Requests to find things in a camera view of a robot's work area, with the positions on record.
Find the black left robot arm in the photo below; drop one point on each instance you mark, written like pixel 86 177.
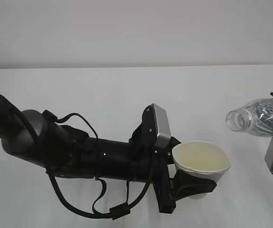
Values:
pixel 67 152

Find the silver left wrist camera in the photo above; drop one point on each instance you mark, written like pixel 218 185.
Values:
pixel 155 129

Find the white paper cup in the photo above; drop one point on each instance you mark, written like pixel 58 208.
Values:
pixel 201 159

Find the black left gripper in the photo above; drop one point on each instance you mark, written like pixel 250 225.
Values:
pixel 182 185

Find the clear green-label water bottle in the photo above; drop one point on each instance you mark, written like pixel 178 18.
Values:
pixel 254 118

